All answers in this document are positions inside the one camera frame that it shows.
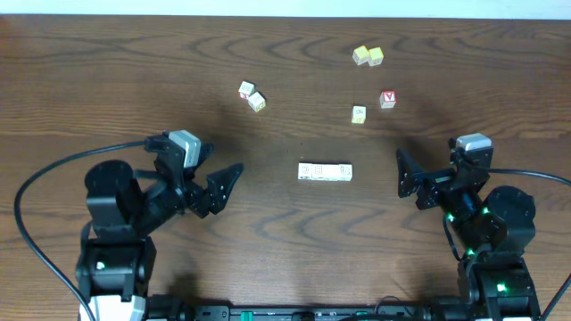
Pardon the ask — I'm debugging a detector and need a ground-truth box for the yellow-top block left of pair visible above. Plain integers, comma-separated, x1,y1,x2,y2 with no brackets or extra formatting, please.
352,45,369,65

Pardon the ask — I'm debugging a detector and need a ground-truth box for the green O wooden block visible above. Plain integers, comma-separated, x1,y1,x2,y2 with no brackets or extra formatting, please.
298,163,313,180

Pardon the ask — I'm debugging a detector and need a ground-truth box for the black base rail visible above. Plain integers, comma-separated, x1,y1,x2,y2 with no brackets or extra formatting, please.
143,295,467,321

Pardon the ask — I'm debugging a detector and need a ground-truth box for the red-edged wooden block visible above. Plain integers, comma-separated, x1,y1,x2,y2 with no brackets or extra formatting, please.
238,81,255,100

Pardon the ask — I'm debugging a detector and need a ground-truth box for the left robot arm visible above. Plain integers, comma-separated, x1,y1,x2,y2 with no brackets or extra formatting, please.
76,130,244,320

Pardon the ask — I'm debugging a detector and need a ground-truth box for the blue-edged wooden block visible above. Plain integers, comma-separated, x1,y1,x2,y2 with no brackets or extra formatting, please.
311,163,326,180

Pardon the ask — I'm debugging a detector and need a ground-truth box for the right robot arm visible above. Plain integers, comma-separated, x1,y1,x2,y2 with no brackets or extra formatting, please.
396,135,541,320

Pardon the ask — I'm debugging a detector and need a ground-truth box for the yellow number 8 block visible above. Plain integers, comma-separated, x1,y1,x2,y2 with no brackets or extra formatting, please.
352,105,367,124

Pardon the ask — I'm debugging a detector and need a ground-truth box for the green-edged wooden block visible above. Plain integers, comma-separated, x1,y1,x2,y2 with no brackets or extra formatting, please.
322,164,341,181

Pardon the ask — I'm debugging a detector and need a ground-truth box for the yellow-top block of pair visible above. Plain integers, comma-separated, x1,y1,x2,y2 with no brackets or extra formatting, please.
368,47,385,67
352,45,369,65

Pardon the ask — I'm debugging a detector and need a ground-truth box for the red letter A block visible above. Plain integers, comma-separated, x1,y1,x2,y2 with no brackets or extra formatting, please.
379,91,397,109

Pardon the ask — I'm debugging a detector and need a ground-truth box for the yellow-top block right of pair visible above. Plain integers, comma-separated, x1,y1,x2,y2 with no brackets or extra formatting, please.
368,47,385,67

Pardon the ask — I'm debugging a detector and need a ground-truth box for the yellow letter G block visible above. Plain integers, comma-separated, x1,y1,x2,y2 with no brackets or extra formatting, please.
247,92,267,112

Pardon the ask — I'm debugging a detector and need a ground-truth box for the red-edged spiral block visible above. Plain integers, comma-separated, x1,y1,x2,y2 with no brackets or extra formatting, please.
339,164,352,181

